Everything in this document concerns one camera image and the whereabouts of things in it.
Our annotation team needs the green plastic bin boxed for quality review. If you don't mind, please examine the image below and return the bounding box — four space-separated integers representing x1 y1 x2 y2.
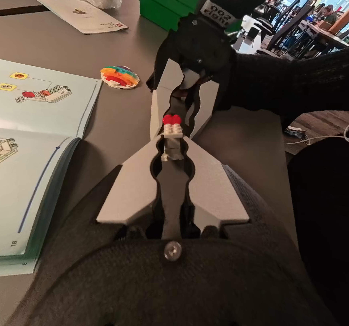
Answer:
136 0 243 33

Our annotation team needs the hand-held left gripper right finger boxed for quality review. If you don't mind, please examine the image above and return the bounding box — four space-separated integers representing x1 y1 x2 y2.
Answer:
183 136 251 232

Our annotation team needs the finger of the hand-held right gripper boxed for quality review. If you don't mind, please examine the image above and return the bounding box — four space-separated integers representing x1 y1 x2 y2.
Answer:
185 82 221 139
149 58 184 141

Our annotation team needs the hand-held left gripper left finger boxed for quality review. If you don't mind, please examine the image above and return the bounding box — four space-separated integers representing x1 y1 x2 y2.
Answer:
96 136 165 226

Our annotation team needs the open light blue instruction booklet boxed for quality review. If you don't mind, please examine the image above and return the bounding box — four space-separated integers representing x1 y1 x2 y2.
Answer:
0 59 103 276

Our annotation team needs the white cable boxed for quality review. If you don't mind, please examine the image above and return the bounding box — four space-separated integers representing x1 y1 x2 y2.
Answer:
286 124 349 145

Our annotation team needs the white lego build red top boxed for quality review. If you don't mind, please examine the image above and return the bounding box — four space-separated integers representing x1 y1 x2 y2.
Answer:
161 114 185 161

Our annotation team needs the person's dark clothed leg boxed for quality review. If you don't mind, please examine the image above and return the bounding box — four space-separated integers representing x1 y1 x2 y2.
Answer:
288 138 349 326

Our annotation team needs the closed white instruction booklet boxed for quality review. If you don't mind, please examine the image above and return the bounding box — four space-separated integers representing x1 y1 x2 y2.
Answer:
33 0 129 35

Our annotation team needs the round rainbow lego disc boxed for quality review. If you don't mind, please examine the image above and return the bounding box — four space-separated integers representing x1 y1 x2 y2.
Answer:
100 65 140 90

